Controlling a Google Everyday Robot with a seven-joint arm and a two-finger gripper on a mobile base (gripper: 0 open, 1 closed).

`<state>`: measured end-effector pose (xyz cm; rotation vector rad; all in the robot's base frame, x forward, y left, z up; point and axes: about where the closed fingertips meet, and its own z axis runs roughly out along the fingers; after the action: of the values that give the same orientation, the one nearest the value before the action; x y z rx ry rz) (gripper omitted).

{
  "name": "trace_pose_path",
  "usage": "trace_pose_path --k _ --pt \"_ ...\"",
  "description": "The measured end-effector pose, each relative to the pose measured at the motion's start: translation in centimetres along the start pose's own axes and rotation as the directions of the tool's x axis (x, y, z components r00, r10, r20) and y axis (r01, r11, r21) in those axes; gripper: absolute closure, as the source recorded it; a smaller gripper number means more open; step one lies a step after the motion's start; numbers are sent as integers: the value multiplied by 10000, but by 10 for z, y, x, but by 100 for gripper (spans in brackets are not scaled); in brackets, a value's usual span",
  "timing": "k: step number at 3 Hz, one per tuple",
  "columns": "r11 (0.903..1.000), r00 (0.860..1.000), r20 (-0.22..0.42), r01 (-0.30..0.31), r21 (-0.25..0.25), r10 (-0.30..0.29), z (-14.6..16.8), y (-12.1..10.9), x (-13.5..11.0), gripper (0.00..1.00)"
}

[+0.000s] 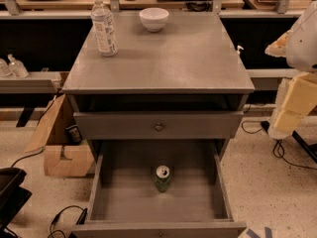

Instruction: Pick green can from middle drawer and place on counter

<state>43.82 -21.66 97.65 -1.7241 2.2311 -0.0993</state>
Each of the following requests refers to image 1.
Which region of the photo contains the brown cardboard box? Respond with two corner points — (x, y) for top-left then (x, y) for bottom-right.
(24, 93), (94, 178)

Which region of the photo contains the green soda can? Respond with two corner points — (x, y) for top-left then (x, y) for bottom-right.
(155, 166), (171, 192)

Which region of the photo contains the white ceramic bowl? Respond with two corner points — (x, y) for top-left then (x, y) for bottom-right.
(139, 8), (169, 33)

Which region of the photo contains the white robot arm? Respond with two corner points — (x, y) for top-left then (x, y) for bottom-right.
(264, 1), (317, 139)

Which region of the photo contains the small white pump bottle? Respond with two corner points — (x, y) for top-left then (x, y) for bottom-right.
(236, 45), (244, 55)

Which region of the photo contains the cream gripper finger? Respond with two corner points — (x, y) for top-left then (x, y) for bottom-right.
(272, 110), (303, 133)
(282, 72), (317, 116)

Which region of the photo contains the open grey middle drawer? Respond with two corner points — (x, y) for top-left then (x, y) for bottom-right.
(72, 140), (247, 238)

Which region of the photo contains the grey drawer cabinet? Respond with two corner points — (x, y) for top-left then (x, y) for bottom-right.
(62, 11), (255, 155)

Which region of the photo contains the clear plastic water bottle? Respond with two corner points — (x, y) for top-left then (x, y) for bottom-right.
(91, 0), (118, 57)

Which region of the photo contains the black floor cable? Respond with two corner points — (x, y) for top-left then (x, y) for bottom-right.
(47, 204), (89, 238)
(241, 119), (317, 171)

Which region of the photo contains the black floor cable left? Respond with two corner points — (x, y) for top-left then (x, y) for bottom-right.
(47, 204), (89, 238)

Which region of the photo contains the black floor cable right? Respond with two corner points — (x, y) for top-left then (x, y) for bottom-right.
(241, 119), (317, 171)

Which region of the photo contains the closed grey top drawer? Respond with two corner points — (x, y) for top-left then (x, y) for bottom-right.
(73, 111), (243, 140)

